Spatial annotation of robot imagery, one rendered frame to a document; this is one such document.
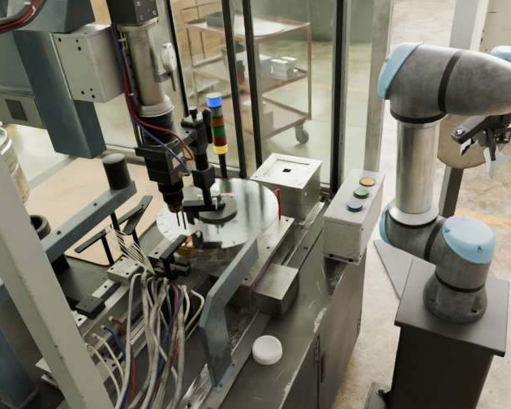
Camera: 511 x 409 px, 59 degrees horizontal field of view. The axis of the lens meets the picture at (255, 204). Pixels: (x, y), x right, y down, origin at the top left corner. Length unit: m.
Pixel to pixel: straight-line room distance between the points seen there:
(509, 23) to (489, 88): 3.09
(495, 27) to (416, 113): 3.04
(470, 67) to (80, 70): 0.69
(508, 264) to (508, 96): 1.80
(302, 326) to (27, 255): 0.82
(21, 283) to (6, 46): 0.73
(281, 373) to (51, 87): 0.78
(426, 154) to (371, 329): 1.27
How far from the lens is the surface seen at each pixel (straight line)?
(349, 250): 1.32
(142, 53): 0.89
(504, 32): 3.99
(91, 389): 0.64
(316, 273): 1.31
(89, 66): 0.89
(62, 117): 1.01
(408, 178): 1.06
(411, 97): 0.93
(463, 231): 1.14
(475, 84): 0.89
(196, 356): 1.14
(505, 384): 2.14
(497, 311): 1.30
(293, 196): 1.42
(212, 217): 1.19
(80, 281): 1.32
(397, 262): 2.48
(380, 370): 2.04
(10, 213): 0.47
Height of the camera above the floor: 1.65
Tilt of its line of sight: 34 degrees down
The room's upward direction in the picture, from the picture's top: 5 degrees counter-clockwise
